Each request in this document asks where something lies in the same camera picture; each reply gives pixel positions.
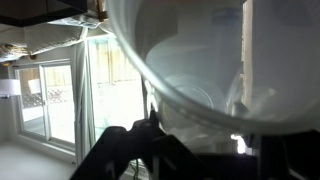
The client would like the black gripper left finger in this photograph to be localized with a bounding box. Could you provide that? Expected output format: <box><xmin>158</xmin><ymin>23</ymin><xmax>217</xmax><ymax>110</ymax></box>
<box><xmin>69</xmin><ymin>108</ymin><xmax>216</xmax><ymax>180</ymax></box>

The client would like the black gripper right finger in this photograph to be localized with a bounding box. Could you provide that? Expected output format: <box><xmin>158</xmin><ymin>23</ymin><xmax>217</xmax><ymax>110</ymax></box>
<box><xmin>256</xmin><ymin>129</ymin><xmax>320</xmax><ymax>180</ymax></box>

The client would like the clear plastic measuring cup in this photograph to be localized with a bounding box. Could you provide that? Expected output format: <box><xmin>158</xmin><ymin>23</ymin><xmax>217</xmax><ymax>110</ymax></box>
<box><xmin>106</xmin><ymin>0</ymin><xmax>320</xmax><ymax>137</ymax></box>

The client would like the sheer grey curtain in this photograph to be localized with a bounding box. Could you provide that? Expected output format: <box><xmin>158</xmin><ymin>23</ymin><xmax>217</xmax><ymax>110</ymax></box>
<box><xmin>70</xmin><ymin>39</ymin><xmax>98</xmax><ymax>165</ymax></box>

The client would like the white lamp shade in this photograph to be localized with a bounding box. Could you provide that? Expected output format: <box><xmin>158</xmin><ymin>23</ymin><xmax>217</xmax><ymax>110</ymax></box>
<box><xmin>0</xmin><ymin>78</ymin><xmax>22</xmax><ymax>98</ymax></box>

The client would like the wooden chair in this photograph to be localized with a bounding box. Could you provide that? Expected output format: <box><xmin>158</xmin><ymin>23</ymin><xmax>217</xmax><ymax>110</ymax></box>
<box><xmin>94</xmin><ymin>0</ymin><xmax>110</xmax><ymax>23</ymax></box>

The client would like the patterned pillow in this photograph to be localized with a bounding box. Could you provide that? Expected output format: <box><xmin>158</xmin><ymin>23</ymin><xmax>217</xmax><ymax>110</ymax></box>
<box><xmin>0</xmin><ymin>43</ymin><xmax>30</xmax><ymax>63</ymax></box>

